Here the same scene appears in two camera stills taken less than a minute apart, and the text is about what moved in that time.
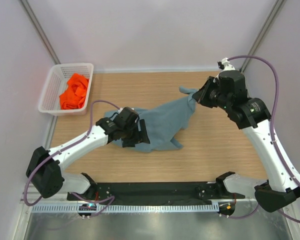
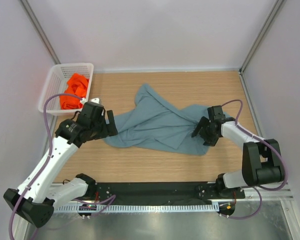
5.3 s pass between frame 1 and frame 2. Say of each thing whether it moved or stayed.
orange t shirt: stayed
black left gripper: moved
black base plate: stayed
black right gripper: moved
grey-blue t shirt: moved
